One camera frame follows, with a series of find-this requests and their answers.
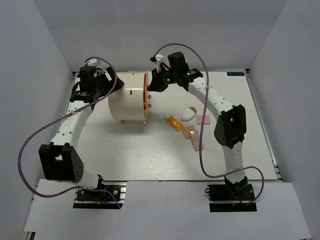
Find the white egg-shaped bottle brown cap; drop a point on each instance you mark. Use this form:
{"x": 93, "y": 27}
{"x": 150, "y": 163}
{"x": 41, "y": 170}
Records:
{"x": 188, "y": 114}

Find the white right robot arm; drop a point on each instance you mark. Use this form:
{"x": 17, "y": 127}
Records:
{"x": 230, "y": 126}

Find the white cylindrical drawer organizer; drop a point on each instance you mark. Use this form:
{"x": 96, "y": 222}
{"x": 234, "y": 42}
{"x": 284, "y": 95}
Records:
{"x": 127, "y": 104}

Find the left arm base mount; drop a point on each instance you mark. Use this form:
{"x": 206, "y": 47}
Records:
{"x": 101, "y": 200}

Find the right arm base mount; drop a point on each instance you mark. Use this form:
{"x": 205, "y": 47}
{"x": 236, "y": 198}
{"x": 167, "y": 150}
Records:
{"x": 222, "y": 200}

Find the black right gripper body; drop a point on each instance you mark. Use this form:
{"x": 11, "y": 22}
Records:
{"x": 169, "y": 76}

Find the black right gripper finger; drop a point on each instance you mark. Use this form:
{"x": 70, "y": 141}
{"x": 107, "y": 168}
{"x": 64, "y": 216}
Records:
{"x": 154, "y": 85}
{"x": 161, "y": 86}

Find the pale pink rectangular palette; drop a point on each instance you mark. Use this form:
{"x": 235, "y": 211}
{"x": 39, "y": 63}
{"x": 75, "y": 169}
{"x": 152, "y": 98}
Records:
{"x": 195, "y": 140}

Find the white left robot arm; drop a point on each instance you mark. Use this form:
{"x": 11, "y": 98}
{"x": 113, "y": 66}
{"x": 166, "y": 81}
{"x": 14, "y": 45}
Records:
{"x": 59, "y": 158}

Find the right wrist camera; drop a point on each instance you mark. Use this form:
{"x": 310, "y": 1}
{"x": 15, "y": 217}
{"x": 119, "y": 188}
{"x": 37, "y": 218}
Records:
{"x": 157, "y": 60}

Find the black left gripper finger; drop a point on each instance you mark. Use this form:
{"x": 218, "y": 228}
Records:
{"x": 116, "y": 84}
{"x": 111, "y": 73}

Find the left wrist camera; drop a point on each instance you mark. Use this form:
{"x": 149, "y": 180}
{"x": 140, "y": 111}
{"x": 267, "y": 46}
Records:
{"x": 95, "y": 62}

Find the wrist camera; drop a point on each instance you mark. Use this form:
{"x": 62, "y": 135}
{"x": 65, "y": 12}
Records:
{"x": 95, "y": 62}
{"x": 157, "y": 60}

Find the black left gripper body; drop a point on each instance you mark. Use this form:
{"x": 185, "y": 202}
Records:
{"x": 103, "y": 85}

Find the orange drawer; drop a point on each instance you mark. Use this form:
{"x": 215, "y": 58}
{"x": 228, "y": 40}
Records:
{"x": 145, "y": 91}

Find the beige square compact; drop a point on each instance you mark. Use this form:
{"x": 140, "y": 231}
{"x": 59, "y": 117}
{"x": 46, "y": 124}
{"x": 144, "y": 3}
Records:
{"x": 187, "y": 131}

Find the pink square compact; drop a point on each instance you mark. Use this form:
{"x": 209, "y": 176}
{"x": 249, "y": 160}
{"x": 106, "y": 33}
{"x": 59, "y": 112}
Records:
{"x": 203, "y": 120}

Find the yellow sunscreen tube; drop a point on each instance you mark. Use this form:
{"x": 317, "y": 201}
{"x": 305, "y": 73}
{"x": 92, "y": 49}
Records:
{"x": 174, "y": 122}

